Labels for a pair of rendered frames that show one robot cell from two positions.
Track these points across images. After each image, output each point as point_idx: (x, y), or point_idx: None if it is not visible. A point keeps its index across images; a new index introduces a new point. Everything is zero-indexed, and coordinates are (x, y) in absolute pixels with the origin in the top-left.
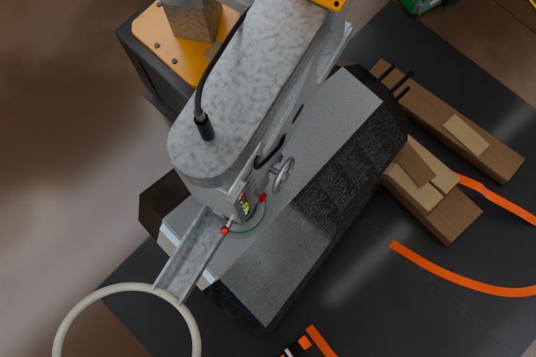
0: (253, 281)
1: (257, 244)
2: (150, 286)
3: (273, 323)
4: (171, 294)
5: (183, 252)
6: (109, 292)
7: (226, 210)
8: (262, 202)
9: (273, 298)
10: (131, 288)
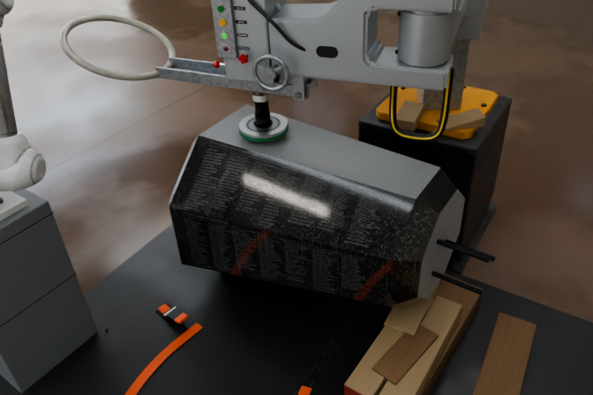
0: (203, 167)
1: (233, 151)
2: None
3: (181, 232)
4: (166, 67)
5: (203, 71)
6: (165, 43)
7: None
8: (239, 57)
9: (194, 198)
10: (169, 52)
